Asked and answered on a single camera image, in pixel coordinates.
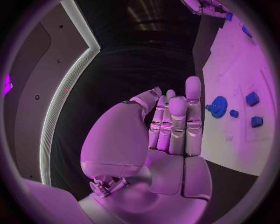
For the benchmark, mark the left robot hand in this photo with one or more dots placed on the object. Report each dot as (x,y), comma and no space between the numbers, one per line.
(122,140)

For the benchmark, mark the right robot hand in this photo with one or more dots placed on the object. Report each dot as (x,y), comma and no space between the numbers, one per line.
(203,6)

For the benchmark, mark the blue block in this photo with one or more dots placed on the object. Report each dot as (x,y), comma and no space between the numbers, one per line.
(229,16)

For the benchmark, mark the white task board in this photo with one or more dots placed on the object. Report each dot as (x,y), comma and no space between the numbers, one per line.
(229,148)

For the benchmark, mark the thick blue cylinder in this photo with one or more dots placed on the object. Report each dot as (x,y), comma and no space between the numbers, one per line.
(247,31)

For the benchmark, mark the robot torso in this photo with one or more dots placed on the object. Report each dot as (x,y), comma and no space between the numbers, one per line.
(28,105)

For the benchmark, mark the blue gear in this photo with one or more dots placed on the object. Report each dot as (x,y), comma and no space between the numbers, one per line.
(217,107)

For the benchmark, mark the small blue plug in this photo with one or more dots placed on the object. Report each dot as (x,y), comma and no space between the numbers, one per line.
(257,122)

